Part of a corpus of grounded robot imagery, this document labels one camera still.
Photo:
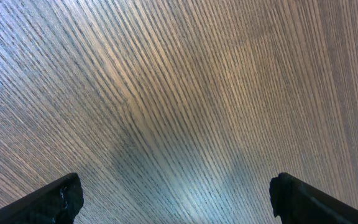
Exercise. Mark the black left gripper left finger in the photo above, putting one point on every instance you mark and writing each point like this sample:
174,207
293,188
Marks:
58,202

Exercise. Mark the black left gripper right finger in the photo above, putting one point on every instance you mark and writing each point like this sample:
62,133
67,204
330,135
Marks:
297,202

